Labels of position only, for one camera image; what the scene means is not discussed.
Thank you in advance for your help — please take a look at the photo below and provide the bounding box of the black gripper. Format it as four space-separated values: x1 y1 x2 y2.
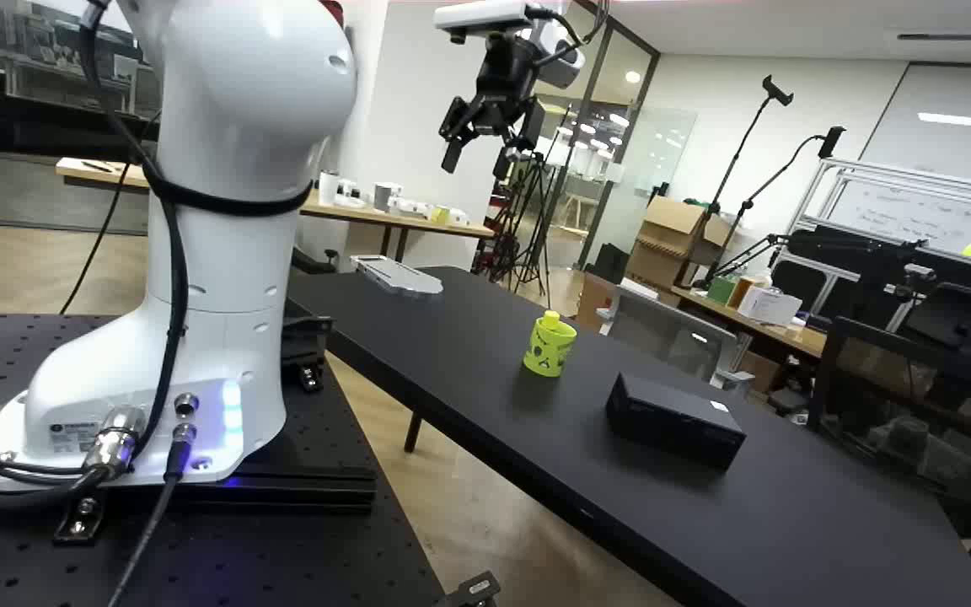
437 35 540 179

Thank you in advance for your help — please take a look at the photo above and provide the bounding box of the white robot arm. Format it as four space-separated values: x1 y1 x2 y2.
0 0 358 498

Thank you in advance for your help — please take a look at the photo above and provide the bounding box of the yellow-green mug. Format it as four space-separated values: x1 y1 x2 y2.
523 314 577 379

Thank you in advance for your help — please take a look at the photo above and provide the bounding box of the wooden desk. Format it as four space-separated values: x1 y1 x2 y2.
53 156 497 258

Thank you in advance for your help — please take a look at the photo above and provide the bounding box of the cardboard box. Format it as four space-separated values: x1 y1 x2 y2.
627 197 727 291

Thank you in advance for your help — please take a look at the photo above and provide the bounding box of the black box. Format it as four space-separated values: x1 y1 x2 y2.
608 374 744 472

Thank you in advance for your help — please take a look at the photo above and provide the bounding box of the black camera tripod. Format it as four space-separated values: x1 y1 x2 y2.
471 151 549 291

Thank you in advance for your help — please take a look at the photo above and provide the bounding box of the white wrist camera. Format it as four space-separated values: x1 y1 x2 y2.
431 0 533 39

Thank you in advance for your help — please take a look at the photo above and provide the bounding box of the black mounting base plate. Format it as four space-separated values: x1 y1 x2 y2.
0 314 441 607

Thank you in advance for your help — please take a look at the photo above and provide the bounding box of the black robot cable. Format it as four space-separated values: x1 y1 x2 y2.
0 0 314 607

